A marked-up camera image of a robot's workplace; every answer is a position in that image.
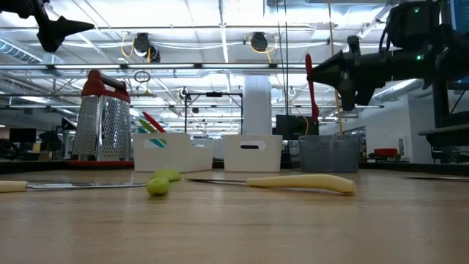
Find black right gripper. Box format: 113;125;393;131
311;35;396;111

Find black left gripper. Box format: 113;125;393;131
0;0;95;53

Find small red kitchen utensil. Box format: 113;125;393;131
305;54;320;125

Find red silicone spatula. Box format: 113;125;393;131
141;111;166;133

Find teal silicone spatula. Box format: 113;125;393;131
137;127;166;149

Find cream-handled wide-blade knife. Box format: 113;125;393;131
0;180;147;194

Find black background monitor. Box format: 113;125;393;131
275;114;320;141

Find grey plastic bin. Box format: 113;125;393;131
298;134;362;173

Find white building column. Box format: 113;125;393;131
243;75;272;136

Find black monitor stand pole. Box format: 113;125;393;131
432;82;451;129

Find dark background monitor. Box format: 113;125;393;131
9;128;37;144

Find black desk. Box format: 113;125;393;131
418;123;469;164

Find white plastic bin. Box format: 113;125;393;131
132;132;215;173
222;134;284;173

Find computer monitor blue screen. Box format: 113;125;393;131
447;0;469;91

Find black ceiling cord reel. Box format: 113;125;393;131
133;32;152;56
250;32;269;53

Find steel box grater red handle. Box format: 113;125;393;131
67;69;135;169

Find black metal frame stand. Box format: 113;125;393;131
184;91;245;136

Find black table edge rail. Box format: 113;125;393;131
0;160;469;176

